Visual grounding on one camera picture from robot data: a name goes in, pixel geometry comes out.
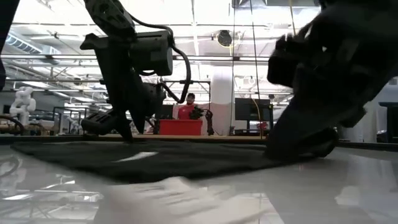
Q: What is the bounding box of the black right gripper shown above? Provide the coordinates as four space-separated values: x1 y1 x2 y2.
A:
264 18 389 161

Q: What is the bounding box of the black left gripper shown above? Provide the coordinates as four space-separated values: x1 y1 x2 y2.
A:
80 32 167 142

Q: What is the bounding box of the black towel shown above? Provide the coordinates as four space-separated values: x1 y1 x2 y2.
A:
11 139 315 183

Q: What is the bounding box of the red plastic bin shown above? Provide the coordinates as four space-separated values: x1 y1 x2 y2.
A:
158 119 203 136

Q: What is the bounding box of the black flat screen monitor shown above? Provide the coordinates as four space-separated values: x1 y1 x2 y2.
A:
234 98 274 122

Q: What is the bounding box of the person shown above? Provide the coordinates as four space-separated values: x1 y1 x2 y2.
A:
177 92 203 121

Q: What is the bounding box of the plywood table board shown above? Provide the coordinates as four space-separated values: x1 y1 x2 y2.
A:
83 133 268 140

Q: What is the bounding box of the white round column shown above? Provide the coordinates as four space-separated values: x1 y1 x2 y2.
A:
210 67 236 136

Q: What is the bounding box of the white humanoid robot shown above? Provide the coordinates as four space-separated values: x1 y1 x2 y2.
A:
9 86 37 125

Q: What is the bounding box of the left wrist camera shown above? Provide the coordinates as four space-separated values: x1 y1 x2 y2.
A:
130 30 174 77

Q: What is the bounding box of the yellow hanging cable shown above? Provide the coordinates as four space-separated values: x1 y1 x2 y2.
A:
288 0 298 37

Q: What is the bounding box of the black ceiling cable reel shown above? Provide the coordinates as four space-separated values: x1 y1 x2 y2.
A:
216 29 233 47

